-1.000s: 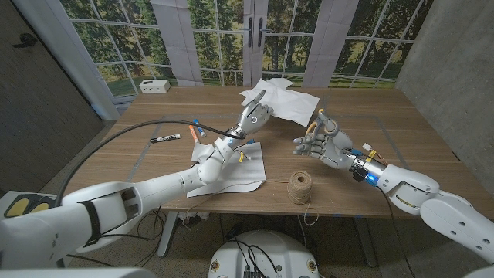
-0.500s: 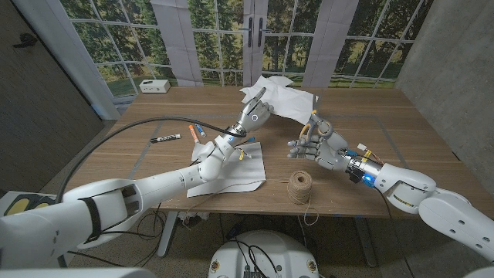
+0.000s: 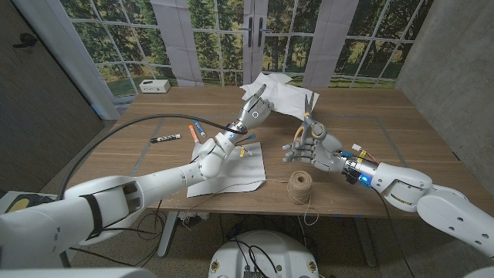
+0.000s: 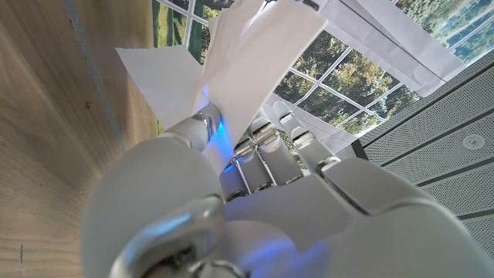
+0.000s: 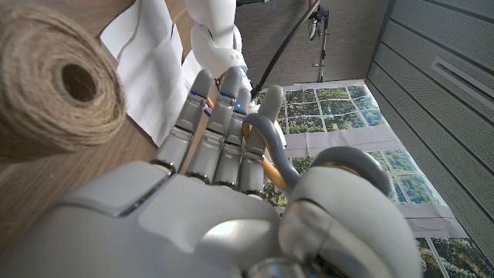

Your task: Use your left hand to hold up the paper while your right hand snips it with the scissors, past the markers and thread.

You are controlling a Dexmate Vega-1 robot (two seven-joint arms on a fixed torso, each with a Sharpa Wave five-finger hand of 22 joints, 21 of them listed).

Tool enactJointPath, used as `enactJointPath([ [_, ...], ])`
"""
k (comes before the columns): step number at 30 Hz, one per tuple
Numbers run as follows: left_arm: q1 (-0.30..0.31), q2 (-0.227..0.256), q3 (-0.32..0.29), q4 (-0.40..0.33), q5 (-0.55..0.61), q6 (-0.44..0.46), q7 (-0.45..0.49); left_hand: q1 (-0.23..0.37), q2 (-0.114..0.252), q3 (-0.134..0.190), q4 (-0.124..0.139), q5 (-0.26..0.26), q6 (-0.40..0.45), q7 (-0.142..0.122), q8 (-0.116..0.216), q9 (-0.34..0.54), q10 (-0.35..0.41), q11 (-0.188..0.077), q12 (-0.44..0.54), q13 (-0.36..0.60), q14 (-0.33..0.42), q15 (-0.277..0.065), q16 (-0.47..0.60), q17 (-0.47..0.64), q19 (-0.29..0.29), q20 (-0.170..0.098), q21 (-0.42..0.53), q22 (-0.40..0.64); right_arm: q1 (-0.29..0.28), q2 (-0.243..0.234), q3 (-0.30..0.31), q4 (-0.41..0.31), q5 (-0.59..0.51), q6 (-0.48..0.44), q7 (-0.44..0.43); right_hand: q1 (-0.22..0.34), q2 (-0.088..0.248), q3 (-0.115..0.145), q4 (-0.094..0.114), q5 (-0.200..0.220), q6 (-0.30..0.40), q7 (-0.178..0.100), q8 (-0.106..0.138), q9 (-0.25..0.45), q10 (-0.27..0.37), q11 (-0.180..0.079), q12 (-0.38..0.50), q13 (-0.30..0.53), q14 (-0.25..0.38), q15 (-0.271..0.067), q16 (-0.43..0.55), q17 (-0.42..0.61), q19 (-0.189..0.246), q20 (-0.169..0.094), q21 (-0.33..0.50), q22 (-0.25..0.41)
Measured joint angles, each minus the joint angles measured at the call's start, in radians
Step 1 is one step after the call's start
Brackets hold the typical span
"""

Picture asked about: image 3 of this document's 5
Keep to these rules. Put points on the brown twine ball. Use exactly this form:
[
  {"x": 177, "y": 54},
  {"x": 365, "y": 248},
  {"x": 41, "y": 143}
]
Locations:
[{"x": 299, "y": 187}]

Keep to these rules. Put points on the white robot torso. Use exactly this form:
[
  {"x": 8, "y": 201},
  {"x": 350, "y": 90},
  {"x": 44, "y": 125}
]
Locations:
[{"x": 285, "y": 251}]

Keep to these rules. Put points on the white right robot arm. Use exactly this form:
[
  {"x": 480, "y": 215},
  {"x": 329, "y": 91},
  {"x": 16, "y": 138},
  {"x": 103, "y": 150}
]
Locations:
[{"x": 444, "y": 204}]

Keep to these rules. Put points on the printed window backdrop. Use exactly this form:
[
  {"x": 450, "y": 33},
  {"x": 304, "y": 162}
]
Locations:
[{"x": 123, "y": 58}]

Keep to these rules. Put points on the metal table leg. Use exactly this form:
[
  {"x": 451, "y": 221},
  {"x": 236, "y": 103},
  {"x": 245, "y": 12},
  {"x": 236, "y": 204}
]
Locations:
[
  {"x": 364, "y": 243},
  {"x": 166, "y": 235}
]

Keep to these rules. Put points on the white paper sheet with slits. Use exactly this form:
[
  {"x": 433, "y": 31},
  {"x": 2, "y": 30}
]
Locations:
[{"x": 247, "y": 170}]

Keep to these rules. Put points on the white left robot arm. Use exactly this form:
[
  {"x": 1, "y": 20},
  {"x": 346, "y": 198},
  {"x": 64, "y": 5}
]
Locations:
[{"x": 116, "y": 201}]

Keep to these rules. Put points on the yellow black insole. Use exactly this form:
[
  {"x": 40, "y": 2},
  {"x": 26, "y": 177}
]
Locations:
[
  {"x": 42, "y": 199},
  {"x": 19, "y": 203}
]

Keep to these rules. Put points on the black dry erase marker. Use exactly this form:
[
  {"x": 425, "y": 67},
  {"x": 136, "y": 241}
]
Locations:
[{"x": 166, "y": 138}]

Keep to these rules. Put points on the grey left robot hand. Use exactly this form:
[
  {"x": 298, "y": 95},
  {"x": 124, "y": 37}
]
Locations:
[{"x": 252, "y": 114}]

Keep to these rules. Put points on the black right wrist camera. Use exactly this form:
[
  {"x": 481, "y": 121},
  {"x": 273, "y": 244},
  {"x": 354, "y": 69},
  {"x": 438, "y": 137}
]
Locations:
[{"x": 353, "y": 177}]

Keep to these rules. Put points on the white floor mat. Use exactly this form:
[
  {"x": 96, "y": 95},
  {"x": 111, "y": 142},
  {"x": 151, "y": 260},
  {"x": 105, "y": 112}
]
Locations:
[{"x": 4, "y": 201}]

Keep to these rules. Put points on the blue marker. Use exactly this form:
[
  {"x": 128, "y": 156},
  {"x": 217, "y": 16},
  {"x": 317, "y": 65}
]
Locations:
[{"x": 199, "y": 128}]

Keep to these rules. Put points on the white power strip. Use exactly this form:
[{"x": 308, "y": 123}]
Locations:
[{"x": 154, "y": 85}]

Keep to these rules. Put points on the orange marker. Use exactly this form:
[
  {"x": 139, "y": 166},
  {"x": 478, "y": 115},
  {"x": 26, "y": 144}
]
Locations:
[{"x": 194, "y": 134}]

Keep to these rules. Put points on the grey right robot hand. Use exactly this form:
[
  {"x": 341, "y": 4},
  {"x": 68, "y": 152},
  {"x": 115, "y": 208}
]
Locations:
[{"x": 324, "y": 154}]

